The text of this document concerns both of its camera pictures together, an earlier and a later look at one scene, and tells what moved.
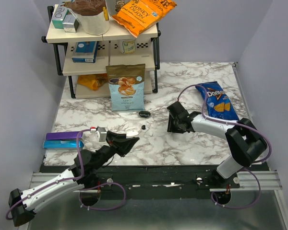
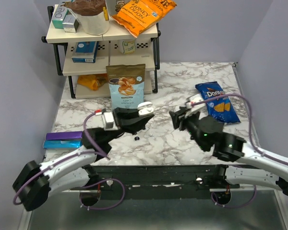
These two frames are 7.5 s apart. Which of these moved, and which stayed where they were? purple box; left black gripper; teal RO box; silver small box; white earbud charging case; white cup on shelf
Moved: white earbud charging case; left black gripper
Stayed: purple box; white cup on shelf; teal RO box; silver small box
